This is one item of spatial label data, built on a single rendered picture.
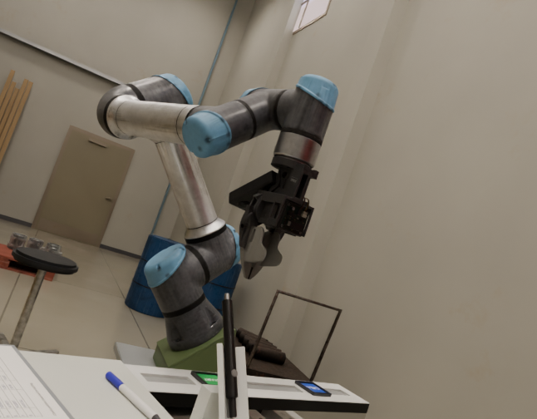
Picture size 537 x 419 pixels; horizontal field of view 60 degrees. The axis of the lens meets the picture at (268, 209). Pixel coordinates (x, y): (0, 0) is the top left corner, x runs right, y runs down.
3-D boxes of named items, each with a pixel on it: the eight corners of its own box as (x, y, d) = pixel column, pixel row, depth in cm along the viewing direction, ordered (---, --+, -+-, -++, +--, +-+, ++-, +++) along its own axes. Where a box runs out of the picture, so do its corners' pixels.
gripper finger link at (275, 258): (263, 286, 76) (282, 233, 77) (243, 277, 81) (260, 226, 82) (277, 289, 78) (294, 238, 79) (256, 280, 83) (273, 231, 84)
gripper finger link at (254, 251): (249, 283, 74) (268, 228, 75) (229, 273, 79) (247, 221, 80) (263, 286, 76) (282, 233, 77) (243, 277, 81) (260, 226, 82)
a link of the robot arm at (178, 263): (152, 311, 120) (130, 264, 118) (193, 284, 128) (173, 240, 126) (174, 315, 111) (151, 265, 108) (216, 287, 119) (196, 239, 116)
